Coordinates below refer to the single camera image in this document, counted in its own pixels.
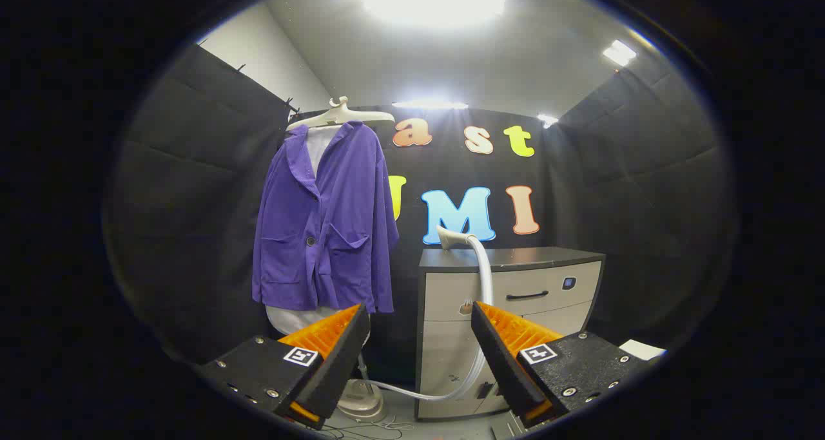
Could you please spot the small ceiling light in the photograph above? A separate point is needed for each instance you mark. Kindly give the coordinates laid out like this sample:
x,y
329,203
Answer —
x,y
548,120

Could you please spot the white garment steamer base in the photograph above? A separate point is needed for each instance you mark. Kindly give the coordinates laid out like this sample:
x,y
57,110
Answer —
x,y
361,404

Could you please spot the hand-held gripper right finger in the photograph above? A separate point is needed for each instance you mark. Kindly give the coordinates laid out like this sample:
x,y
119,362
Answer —
x,y
503,363

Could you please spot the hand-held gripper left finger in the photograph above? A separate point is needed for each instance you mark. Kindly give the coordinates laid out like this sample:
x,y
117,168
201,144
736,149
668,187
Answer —
x,y
335,363

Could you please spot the grey cabinet with black top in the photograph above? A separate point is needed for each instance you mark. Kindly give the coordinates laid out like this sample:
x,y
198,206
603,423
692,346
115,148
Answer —
x,y
445,356

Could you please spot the square ceiling light panel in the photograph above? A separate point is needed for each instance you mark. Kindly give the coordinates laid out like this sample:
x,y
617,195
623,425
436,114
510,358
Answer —
x,y
619,52

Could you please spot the white clothes hanger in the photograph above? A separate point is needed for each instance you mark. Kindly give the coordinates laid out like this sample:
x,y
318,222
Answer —
x,y
341,113

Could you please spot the white paper sheet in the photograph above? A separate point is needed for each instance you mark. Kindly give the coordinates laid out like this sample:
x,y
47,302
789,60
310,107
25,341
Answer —
x,y
641,349

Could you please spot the white padded garment form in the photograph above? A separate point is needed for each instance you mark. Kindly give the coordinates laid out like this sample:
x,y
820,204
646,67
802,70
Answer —
x,y
296,317

